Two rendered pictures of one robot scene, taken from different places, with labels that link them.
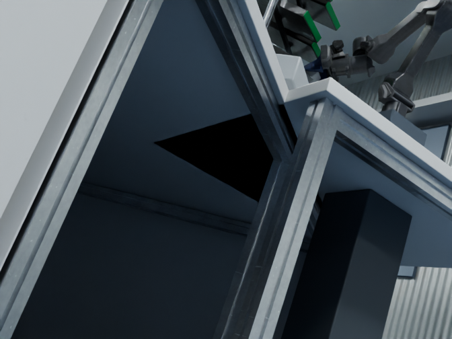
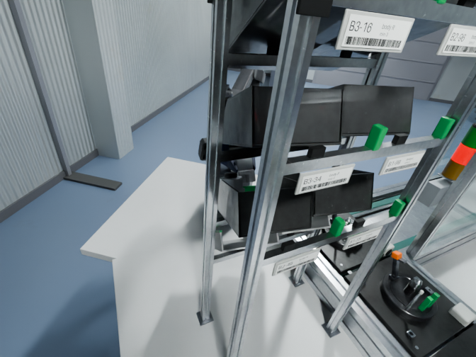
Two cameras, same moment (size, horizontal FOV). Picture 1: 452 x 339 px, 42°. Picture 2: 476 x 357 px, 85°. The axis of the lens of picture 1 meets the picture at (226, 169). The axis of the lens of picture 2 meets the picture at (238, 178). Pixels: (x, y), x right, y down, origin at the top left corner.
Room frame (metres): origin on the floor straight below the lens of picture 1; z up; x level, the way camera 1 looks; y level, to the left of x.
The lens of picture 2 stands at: (2.14, 0.18, 1.61)
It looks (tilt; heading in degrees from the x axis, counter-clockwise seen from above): 34 degrees down; 217
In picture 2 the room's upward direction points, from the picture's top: 7 degrees clockwise
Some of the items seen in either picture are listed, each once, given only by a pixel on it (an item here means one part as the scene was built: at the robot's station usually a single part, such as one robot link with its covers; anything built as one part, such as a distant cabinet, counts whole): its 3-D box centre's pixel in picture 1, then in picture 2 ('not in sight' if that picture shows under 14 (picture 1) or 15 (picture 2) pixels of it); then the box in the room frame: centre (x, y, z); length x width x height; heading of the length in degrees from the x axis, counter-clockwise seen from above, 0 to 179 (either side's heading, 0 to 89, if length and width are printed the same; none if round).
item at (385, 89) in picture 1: (395, 97); not in sight; (1.43, -0.37, 1.15); 0.09 x 0.07 x 0.06; 114
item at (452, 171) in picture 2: not in sight; (455, 168); (1.23, 0.27, 1.29); 0.05 x 0.05 x 0.05
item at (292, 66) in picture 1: (290, 92); not in sight; (1.20, -0.08, 0.93); 0.21 x 0.07 x 0.06; 156
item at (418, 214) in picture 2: not in sight; (395, 231); (1.10, 0.23, 0.91); 0.84 x 0.28 x 0.10; 156
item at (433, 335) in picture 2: not in sight; (413, 288); (1.46, 0.32, 1.01); 0.24 x 0.24 x 0.13; 66
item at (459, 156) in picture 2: not in sight; (466, 154); (1.23, 0.27, 1.34); 0.05 x 0.05 x 0.05
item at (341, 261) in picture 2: not in sight; (341, 236); (1.36, 0.09, 0.96); 0.24 x 0.24 x 0.02; 66
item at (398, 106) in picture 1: (391, 116); not in sight; (1.43, -0.37, 1.09); 0.07 x 0.07 x 0.06; 29
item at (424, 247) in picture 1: (355, 200); (229, 214); (1.47, -0.35, 0.84); 0.90 x 0.70 x 0.03; 119
